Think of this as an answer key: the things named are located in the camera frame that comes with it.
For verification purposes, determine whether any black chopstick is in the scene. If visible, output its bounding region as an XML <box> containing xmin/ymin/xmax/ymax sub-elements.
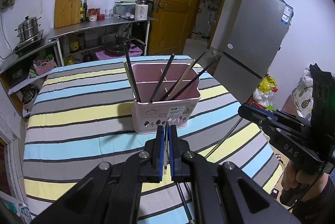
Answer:
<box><xmin>168</xmin><ymin>58</ymin><xmax>218</xmax><ymax>100</ymax></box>
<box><xmin>123</xmin><ymin>42</ymin><xmax>141</xmax><ymax>103</ymax></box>
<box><xmin>159</xmin><ymin>50</ymin><xmax>207</xmax><ymax>102</ymax></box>
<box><xmin>204</xmin><ymin>117</ymin><xmax>242</xmax><ymax>159</ymax></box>
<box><xmin>149</xmin><ymin>53</ymin><xmax>175</xmax><ymax>103</ymax></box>

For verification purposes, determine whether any steel kitchen shelf table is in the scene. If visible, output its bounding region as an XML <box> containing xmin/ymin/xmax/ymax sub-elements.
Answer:
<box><xmin>46</xmin><ymin>17</ymin><xmax>157</xmax><ymax>66</ymax></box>

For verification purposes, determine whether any person's right hand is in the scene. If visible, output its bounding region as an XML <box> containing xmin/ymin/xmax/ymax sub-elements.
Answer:
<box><xmin>281</xmin><ymin>160</ymin><xmax>329</xmax><ymax>202</ymax></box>

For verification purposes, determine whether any pineapple print cloth bag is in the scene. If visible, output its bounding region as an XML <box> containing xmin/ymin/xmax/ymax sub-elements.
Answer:
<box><xmin>292</xmin><ymin>82</ymin><xmax>313</xmax><ymax>120</ymax></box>

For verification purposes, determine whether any yellow snack bag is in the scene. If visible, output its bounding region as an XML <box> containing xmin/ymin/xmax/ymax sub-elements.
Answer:
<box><xmin>258</xmin><ymin>74</ymin><xmax>278</xmax><ymax>93</ymax></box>

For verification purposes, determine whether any pink utensil basket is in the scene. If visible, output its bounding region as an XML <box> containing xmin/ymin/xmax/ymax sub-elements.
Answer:
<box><xmin>131</xmin><ymin>62</ymin><xmax>201</xmax><ymax>134</ymax></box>

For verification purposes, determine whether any striped tablecloth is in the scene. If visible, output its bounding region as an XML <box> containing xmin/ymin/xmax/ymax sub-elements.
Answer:
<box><xmin>23</xmin><ymin>58</ymin><xmax>282</xmax><ymax>216</ymax></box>

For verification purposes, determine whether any pink lidded storage box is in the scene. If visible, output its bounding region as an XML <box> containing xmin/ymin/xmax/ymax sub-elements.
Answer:
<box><xmin>95</xmin><ymin>44</ymin><xmax>143</xmax><ymax>60</ymax></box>

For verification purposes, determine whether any black wok pan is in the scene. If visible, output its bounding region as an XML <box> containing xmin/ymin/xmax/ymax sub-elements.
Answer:
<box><xmin>104</xmin><ymin>42</ymin><xmax>136</xmax><ymax>56</ymax></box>

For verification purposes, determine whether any large dark oil bottle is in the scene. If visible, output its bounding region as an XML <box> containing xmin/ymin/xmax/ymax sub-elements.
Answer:
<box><xmin>82</xmin><ymin>52</ymin><xmax>95</xmax><ymax>62</ymax></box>

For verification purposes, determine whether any silver refrigerator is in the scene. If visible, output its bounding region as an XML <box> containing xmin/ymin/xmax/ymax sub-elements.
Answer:
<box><xmin>214</xmin><ymin>0</ymin><xmax>294</xmax><ymax>104</ymax></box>

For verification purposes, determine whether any pink small basket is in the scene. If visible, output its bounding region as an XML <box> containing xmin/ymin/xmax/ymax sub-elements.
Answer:
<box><xmin>33</xmin><ymin>59</ymin><xmax>54</xmax><ymax>76</ymax></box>

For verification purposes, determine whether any low steel side shelf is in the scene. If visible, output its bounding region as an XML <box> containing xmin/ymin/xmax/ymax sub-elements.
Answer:
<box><xmin>1</xmin><ymin>38</ymin><xmax>61</xmax><ymax>118</ymax></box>

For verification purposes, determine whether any red jar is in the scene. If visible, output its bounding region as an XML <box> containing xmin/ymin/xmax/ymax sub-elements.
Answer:
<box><xmin>97</xmin><ymin>14</ymin><xmax>104</xmax><ymax>21</ymax></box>

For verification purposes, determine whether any white electric kettle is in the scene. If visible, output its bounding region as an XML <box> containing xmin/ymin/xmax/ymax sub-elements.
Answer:
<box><xmin>135</xmin><ymin>0</ymin><xmax>155</xmax><ymax>20</ymax></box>

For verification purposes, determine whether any clear plastic food container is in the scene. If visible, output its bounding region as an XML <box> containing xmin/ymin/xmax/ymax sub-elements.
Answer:
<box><xmin>113</xmin><ymin>1</ymin><xmax>136</xmax><ymax>18</ymax></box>

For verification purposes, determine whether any dark soy sauce bottle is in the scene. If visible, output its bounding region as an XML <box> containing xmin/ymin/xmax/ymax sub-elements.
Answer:
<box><xmin>83</xmin><ymin>0</ymin><xmax>88</xmax><ymax>22</ymax></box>

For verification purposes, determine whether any black induction cooker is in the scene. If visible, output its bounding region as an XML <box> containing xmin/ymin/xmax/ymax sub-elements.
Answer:
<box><xmin>13</xmin><ymin>30</ymin><xmax>44</xmax><ymax>56</ymax></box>

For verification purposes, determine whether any wooden cutting board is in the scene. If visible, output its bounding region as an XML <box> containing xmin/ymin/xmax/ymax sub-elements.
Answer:
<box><xmin>54</xmin><ymin>0</ymin><xmax>81</xmax><ymax>29</ymax></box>

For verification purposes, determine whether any stainless steel steamer pot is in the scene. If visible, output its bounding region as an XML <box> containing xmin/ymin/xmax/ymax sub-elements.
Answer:
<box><xmin>15</xmin><ymin>16</ymin><xmax>40</xmax><ymax>42</ymax></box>

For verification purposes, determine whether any yellow wooden door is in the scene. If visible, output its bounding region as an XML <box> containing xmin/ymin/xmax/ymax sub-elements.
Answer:
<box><xmin>148</xmin><ymin>0</ymin><xmax>196</xmax><ymax>55</ymax></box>

